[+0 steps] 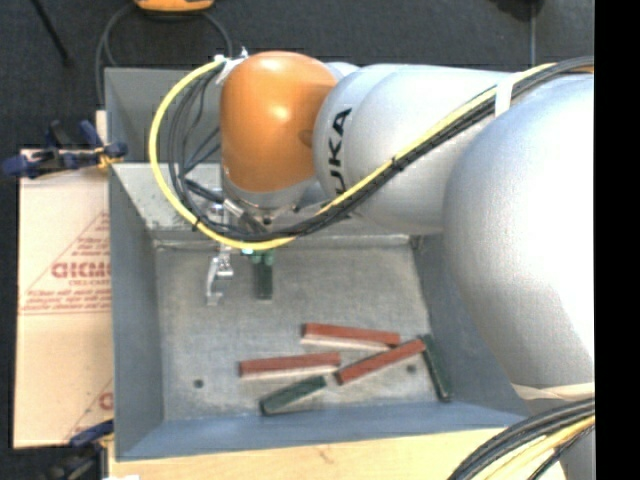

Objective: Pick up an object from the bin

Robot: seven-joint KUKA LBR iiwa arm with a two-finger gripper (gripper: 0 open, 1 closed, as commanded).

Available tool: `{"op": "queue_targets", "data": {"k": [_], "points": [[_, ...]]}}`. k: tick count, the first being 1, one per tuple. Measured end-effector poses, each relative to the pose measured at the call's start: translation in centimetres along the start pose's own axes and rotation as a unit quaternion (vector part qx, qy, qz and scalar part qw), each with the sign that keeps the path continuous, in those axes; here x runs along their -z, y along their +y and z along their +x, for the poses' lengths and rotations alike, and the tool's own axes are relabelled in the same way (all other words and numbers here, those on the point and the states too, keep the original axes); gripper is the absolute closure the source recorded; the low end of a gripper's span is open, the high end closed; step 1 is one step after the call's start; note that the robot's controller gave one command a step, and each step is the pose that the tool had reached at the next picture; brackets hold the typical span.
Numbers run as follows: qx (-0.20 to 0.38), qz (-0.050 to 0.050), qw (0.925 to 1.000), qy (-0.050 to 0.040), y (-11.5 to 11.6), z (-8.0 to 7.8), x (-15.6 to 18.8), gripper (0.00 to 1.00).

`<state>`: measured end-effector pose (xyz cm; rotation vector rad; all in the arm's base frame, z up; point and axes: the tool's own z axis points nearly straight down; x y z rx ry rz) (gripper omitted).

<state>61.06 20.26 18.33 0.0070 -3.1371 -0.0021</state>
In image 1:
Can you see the dark green flat block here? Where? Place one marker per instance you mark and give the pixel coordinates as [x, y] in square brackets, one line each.
[436, 368]
[292, 394]

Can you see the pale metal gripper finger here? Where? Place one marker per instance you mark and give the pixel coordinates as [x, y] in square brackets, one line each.
[214, 288]
[227, 267]

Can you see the brown cardboard board, red print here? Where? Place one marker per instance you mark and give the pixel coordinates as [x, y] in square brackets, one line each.
[60, 358]

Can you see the grey metal bin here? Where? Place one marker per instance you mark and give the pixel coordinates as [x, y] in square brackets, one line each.
[300, 298]

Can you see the red-brown flat block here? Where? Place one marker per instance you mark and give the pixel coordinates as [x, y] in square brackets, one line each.
[350, 335]
[380, 360]
[287, 364]

